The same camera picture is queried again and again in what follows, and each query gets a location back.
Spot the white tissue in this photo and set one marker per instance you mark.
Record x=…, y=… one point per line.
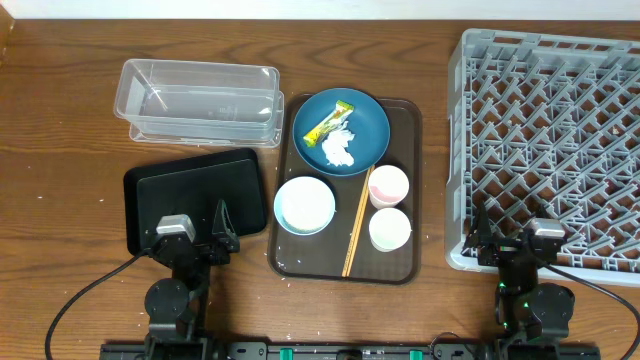
x=335, y=146

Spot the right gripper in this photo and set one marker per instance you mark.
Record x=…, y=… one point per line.
x=502, y=246

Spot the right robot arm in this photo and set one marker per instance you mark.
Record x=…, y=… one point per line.
x=535, y=315

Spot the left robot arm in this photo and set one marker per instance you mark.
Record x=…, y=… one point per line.
x=176, y=305

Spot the pink cup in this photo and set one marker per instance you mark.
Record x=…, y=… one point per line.
x=387, y=185

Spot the wooden chopstick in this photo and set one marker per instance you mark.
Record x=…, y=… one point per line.
x=356, y=222
x=359, y=222

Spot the brown serving tray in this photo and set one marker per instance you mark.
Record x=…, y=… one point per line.
x=322, y=255

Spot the wooden chopstick left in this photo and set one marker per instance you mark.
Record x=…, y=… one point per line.
x=356, y=222

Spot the grey dishwasher rack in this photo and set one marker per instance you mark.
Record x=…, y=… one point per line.
x=547, y=124

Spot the dark blue plate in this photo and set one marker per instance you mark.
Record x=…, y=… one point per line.
x=368, y=123

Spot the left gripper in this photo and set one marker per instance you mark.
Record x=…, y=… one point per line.
x=223, y=245

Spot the wooden chopstick right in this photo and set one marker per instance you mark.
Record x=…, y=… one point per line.
x=359, y=222

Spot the light blue bowl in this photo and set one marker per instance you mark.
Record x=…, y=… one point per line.
x=304, y=205

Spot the white cup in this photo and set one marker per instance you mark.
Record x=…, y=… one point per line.
x=389, y=229

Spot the clear plastic waste bin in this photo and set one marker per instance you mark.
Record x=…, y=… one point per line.
x=201, y=103

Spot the yellow green snack wrapper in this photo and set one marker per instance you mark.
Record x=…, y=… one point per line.
x=330, y=123

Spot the black plastic tray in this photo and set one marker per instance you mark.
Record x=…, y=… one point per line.
x=193, y=186

